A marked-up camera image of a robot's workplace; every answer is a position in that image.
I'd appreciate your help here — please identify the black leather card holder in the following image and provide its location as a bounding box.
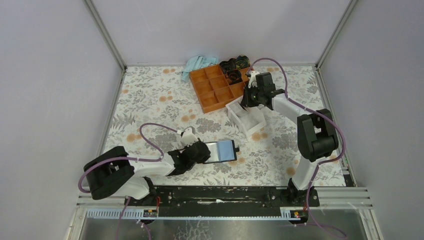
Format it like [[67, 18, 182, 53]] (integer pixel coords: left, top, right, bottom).
[[203, 140, 240, 164]]

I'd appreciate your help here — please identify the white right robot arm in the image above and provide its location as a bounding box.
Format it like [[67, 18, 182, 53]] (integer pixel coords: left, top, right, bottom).
[[240, 71, 339, 206]]

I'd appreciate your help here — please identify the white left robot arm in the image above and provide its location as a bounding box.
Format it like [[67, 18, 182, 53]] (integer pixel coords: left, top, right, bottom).
[[78, 141, 212, 206]]

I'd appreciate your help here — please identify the dark rolled sock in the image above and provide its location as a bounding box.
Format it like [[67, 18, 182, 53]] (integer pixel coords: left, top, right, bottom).
[[219, 58, 237, 75], [235, 55, 250, 70], [225, 69, 243, 85]]

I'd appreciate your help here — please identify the orange compartment tray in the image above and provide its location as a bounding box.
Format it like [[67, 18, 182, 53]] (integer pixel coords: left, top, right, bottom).
[[189, 64, 248, 113]]

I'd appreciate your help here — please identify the floral patterned table mat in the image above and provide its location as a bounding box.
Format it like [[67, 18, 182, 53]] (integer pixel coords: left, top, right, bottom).
[[103, 65, 347, 187]]

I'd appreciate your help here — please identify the light blue cloth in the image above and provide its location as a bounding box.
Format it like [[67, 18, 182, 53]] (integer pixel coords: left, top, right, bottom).
[[181, 55, 219, 82]]

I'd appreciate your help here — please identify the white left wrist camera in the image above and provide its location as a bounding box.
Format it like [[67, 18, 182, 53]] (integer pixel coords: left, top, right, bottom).
[[180, 127, 198, 146]]

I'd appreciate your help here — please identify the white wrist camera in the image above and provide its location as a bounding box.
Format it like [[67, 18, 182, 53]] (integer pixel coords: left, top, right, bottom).
[[180, 127, 198, 146], [247, 70, 260, 89]]

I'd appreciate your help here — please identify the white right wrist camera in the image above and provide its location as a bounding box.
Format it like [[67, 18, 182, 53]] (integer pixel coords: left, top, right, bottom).
[[247, 70, 260, 89]]

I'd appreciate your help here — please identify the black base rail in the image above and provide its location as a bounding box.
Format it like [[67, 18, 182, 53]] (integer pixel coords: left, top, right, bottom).
[[129, 185, 320, 217]]

